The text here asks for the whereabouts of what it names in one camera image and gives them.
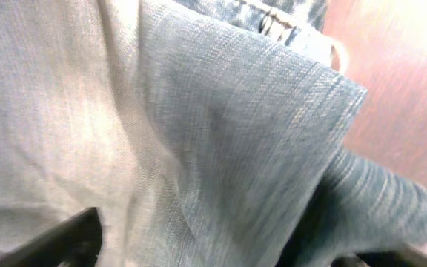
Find light grey jeans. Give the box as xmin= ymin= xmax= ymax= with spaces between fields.
xmin=0 ymin=1 xmax=427 ymax=266

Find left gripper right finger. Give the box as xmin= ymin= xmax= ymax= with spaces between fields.
xmin=331 ymin=248 xmax=427 ymax=267

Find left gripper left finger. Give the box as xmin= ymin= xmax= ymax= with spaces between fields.
xmin=0 ymin=207 xmax=102 ymax=267

